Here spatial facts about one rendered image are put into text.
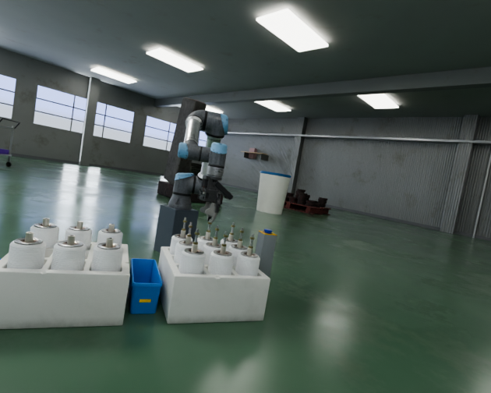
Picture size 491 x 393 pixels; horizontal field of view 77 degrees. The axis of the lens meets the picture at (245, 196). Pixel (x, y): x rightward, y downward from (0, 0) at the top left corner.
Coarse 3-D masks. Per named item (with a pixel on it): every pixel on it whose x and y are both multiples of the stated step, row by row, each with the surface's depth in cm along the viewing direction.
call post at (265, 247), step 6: (258, 234) 154; (258, 240) 153; (264, 240) 148; (270, 240) 150; (258, 246) 152; (264, 246) 149; (270, 246) 150; (258, 252) 152; (264, 252) 149; (270, 252) 150; (264, 258) 150; (270, 258) 151; (264, 264) 150; (270, 264) 151; (264, 270) 150; (270, 270) 152
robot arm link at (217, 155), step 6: (216, 144) 138; (222, 144) 139; (210, 150) 140; (216, 150) 138; (222, 150) 139; (210, 156) 140; (216, 156) 138; (222, 156) 139; (210, 162) 139; (216, 162) 139; (222, 162) 140
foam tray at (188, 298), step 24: (168, 264) 122; (168, 288) 116; (192, 288) 113; (216, 288) 116; (240, 288) 120; (264, 288) 124; (168, 312) 111; (192, 312) 114; (216, 312) 118; (240, 312) 121; (264, 312) 126
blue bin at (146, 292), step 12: (132, 264) 139; (144, 264) 141; (156, 264) 136; (132, 276) 118; (144, 276) 142; (156, 276) 130; (132, 288) 113; (144, 288) 114; (156, 288) 116; (132, 300) 114; (144, 300) 115; (156, 300) 117; (132, 312) 114; (144, 312) 116
